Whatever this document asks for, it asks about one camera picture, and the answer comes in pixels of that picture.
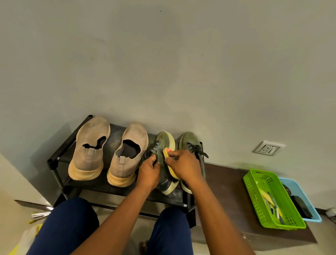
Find person's left hand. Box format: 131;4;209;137
136;153;161;191

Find person's right forearm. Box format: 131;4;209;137
189;178;257;255

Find dark blue trousers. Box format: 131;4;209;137
26;197;194;255

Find black metal shoe rack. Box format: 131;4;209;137
47;115;197;229

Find green sneaker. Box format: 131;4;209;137
143;131;180;196
178;132;209;194

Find yellow sticky note pad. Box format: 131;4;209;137
259;189;275;207

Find light blue plastic basket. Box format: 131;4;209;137
278;177;323;223

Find dark brown low bench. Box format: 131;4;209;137
190;163;318;251

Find white wall socket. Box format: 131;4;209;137
252;140;286;157

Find person's right hand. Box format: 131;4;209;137
164;150;204;187

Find green plastic basket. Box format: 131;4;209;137
243;168;307;230

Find person's left forearm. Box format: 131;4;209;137
71;184;153;255

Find yellow-edged shoe shine sponge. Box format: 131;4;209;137
162;147;180;180

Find beige suede shoe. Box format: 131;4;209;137
68;116;111;181
107;122;149;188

